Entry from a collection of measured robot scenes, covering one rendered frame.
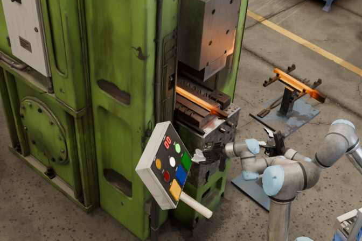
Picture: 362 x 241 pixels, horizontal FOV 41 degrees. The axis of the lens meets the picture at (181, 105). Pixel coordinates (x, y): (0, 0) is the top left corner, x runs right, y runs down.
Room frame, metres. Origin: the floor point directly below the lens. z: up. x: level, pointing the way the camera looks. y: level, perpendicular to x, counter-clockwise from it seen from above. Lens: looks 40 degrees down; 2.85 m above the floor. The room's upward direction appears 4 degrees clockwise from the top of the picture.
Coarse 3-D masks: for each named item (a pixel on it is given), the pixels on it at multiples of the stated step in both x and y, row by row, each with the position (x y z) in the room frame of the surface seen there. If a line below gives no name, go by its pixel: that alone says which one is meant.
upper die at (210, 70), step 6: (216, 60) 2.18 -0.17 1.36; (222, 60) 2.23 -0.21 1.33; (180, 66) 2.20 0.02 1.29; (186, 66) 2.18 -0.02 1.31; (210, 66) 2.14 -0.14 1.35; (216, 66) 2.19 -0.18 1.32; (222, 66) 2.24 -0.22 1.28; (186, 72) 2.17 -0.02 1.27; (192, 72) 2.15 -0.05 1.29; (198, 72) 2.13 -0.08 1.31; (204, 72) 2.10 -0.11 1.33; (210, 72) 2.14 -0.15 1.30; (216, 72) 2.19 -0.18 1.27; (198, 78) 2.12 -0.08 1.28; (204, 78) 2.11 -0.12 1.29
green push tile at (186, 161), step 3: (186, 153) 1.79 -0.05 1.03; (183, 156) 1.76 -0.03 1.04; (186, 156) 1.78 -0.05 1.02; (183, 159) 1.74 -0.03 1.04; (186, 159) 1.76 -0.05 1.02; (189, 159) 1.78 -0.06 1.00; (183, 162) 1.72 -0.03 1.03; (186, 162) 1.75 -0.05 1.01; (189, 162) 1.76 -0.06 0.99; (183, 165) 1.72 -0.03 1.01; (186, 165) 1.73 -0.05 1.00; (189, 165) 1.75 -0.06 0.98; (186, 168) 1.72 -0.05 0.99; (186, 171) 1.72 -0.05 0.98
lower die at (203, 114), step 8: (184, 88) 2.39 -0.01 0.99; (176, 96) 2.31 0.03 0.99; (184, 96) 2.30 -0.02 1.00; (200, 96) 2.32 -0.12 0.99; (176, 104) 2.24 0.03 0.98; (184, 104) 2.24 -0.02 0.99; (192, 104) 2.24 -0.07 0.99; (200, 104) 2.23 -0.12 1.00; (216, 104) 2.25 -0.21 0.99; (176, 112) 2.21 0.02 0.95; (200, 112) 2.17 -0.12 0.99; (208, 112) 2.18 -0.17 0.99; (192, 120) 2.13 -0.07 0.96; (200, 120) 2.11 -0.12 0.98; (208, 120) 2.18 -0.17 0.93; (200, 128) 2.12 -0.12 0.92
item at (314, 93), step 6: (276, 72) 2.61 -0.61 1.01; (282, 72) 2.60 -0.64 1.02; (288, 78) 2.54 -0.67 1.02; (294, 84) 2.50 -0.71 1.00; (300, 84) 2.48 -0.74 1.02; (306, 90) 2.43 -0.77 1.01; (312, 90) 2.42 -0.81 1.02; (312, 96) 2.40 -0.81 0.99; (318, 96) 2.37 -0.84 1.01; (324, 96) 2.36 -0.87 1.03; (324, 102) 2.35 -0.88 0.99
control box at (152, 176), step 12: (156, 132) 1.78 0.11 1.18; (168, 132) 1.78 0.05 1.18; (156, 144) 1.68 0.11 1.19; (168, 144) 1.72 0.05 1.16; (180, 144) 1.81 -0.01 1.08; (144, 156) 1.61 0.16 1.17; (156, 156) 1.60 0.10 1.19; (168, 156) 1.67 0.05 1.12; (180, 156) 1.75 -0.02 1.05; (144, 168) 1.52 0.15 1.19; (156, 168) 1.55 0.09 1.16; (168, 168) 1.62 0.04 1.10; (144, 180) 1.52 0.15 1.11; (156, 180) 1.51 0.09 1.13; (156, 192) 1.51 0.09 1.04; (168, 192) 1.51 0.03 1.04; (180, 192) 1.58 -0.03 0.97; (168, 204) 1.50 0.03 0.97
